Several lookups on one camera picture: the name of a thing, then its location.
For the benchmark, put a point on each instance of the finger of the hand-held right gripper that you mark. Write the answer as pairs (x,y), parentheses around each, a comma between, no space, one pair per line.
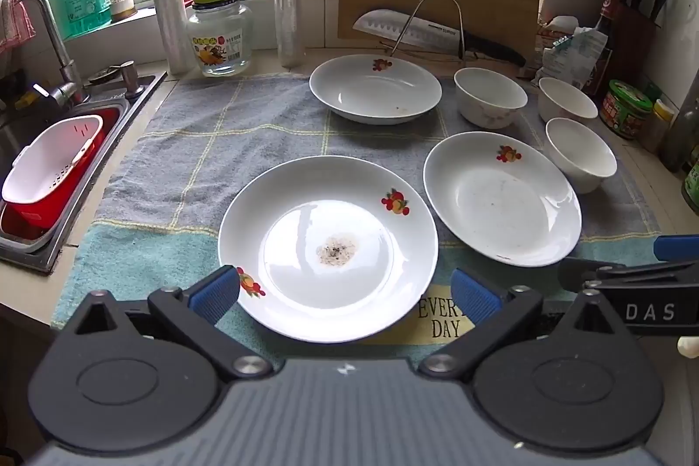
(677,247)
(579,272)

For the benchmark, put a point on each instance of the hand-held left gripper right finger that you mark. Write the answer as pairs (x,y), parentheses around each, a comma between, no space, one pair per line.
(472,295)

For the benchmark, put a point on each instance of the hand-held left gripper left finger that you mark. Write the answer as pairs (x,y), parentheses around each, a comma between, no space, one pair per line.
(215,290)

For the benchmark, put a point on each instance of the white plate fruit print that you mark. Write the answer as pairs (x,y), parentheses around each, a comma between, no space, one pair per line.
(502,204)
(377,86)
(327,204)

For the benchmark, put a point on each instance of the white bowl pink flowers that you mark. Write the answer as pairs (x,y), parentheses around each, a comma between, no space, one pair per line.
(568,100)
(489,95)
(581,155)

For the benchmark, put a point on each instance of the person's right hand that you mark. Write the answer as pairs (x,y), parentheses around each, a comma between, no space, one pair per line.
(689,347)

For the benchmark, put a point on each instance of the glass jar green label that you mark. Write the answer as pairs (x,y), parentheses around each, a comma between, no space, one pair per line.
(692,187)

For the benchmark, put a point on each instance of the clear bottle red cap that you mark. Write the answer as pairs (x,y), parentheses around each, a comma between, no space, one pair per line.
(682,133)

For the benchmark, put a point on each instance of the yellow lid spice jar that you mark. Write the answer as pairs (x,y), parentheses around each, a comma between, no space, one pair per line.
(658,127)

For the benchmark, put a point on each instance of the grey blue checked towel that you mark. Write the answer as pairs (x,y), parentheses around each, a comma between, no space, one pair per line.
(218,144)

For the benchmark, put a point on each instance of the green lid sauce jar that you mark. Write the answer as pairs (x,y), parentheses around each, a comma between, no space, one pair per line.
(628,108)

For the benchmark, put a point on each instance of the white red colander basket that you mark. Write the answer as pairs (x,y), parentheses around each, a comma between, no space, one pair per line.
(60,209)

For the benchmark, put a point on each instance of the dark red knife block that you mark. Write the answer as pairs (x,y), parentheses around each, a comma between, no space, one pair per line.
(631,45)

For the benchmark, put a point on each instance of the steel sink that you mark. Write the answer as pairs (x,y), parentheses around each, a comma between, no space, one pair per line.
(139,97)

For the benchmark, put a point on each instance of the white plastic colander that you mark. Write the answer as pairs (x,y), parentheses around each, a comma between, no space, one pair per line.
(49,160)

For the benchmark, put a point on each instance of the white bag teal print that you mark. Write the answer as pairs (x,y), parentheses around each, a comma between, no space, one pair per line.
(579,59)

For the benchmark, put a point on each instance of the steel soap dispenser pump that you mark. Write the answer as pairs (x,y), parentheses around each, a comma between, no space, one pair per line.
(131,78)

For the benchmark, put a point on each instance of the teal bag clip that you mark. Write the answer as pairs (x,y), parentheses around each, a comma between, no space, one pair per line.
(562,44)

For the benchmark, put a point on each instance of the dark soy sauce bottle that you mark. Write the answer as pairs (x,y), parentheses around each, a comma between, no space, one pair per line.
(608,15)

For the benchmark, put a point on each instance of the steel sink strainer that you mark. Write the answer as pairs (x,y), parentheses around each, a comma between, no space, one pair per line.
(106,74)

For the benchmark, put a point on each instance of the white orange food bag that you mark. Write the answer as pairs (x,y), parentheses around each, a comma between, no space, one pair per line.
(549,29)

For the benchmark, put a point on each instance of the glass jar yellow lid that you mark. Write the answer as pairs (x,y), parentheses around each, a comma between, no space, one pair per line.
(218,34)

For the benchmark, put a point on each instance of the short cling film roll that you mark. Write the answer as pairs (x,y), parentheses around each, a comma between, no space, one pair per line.
(166,7)

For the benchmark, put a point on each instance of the steel faucet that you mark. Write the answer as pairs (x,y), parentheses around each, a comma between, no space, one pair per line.
(52,37)

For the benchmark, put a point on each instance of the red checked cloth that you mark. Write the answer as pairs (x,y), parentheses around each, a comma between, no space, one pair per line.
(13,21)

